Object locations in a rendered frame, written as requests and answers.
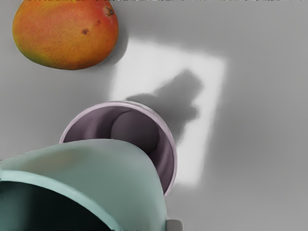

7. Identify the pale purple cup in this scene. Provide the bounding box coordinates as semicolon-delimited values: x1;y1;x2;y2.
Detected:
59;101;178;198

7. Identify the orange red mango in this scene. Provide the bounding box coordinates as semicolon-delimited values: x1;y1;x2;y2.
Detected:
12;0;119;71

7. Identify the pale teal cup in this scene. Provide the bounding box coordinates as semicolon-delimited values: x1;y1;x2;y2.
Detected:
0;139;167;231

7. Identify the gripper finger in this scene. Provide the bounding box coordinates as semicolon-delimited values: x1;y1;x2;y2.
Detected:
166;219;185;231

